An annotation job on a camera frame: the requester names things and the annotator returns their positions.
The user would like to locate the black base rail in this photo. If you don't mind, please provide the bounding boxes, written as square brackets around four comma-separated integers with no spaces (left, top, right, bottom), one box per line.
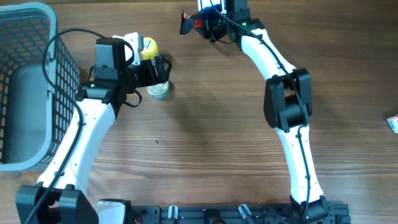
[73,203,351,224]

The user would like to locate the grey plastic mesh basket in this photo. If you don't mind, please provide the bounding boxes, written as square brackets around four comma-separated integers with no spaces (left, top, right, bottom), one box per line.
[1,2,80,172]

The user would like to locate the yellow mentos gum bottle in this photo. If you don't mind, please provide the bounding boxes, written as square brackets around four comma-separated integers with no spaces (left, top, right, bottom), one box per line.
[141,37,159,60]

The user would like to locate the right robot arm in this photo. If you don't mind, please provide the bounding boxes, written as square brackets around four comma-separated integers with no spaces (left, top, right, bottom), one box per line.
[187,1,333,223]

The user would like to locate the black camera cable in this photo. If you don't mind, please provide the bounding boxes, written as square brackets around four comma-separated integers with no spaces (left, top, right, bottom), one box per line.
[208,0,312,223]
[24,28,108,224]

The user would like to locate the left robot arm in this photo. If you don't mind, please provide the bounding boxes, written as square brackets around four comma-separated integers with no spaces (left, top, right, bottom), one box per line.
[16,34,172,223]

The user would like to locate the red white snack packet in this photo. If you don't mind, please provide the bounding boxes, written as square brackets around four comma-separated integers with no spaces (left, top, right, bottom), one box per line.
[387,114,398,134]

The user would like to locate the black left camera cable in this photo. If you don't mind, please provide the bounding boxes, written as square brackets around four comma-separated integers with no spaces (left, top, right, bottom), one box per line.
[24,28,108,224]

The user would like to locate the black right camera cable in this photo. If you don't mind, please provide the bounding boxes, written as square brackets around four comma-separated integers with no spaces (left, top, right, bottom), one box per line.
[208,0,312,223]

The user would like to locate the black red snack packet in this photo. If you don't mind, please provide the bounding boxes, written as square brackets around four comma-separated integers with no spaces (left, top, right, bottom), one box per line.
[180,11,203,35]

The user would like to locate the round tin can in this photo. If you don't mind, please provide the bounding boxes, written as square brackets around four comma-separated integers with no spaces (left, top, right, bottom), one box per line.
[146,82,169,100]

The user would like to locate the white barcode scanner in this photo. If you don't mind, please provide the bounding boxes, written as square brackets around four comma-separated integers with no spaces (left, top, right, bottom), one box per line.
[197,0,226,13]

